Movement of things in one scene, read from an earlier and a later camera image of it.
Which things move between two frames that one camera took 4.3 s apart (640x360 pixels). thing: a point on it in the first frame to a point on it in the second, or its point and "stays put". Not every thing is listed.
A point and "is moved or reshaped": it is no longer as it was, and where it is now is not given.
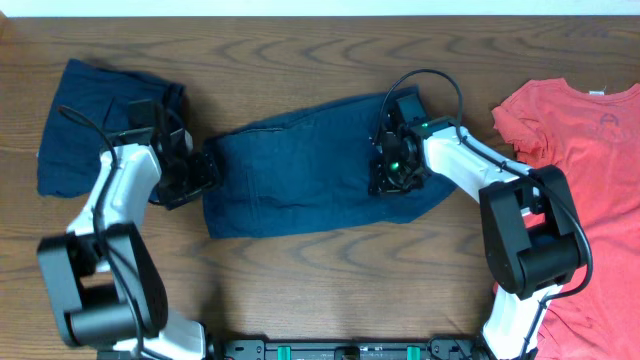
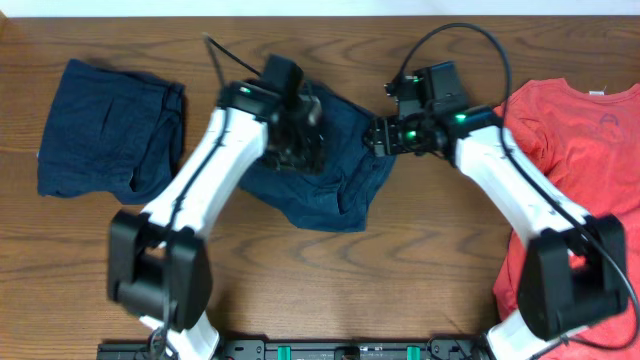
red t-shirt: [592, 139] stays put
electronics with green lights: [351, 349] stays put
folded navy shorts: [92, 108] stays put
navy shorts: [306, 171] is moved or reshaped
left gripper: [208, 177] to [313, 148]
